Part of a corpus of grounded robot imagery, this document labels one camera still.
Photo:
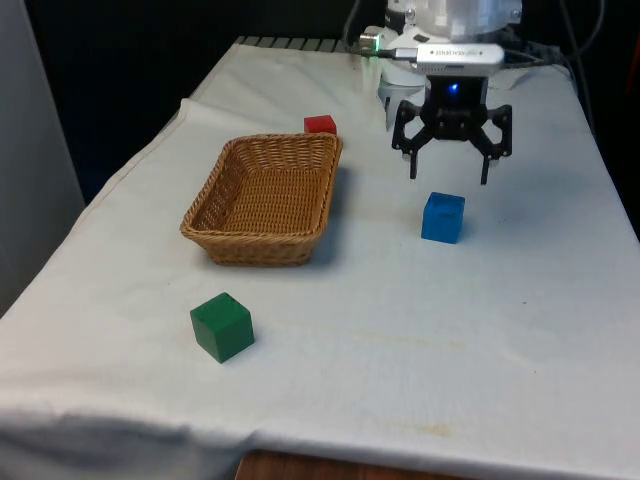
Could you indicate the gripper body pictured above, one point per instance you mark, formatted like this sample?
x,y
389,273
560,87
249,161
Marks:
x,y
455,112

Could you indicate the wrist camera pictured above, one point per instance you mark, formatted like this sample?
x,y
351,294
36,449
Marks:
x,y
450,54

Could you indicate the wicker basket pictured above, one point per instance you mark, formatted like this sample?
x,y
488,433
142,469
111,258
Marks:
x,y
265,200

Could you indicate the red cube block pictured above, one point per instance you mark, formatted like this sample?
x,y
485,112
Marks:
x,y
320,125

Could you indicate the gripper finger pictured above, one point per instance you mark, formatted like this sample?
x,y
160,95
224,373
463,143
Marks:
x,y
404,135
502,140

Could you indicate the blue cube block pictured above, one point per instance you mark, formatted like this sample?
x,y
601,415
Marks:
x,y
442,220

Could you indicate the green cube block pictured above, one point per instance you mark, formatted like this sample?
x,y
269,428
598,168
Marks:
x,y
222,327

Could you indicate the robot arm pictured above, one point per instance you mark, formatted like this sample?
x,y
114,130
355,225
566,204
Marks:
x,y
475,15

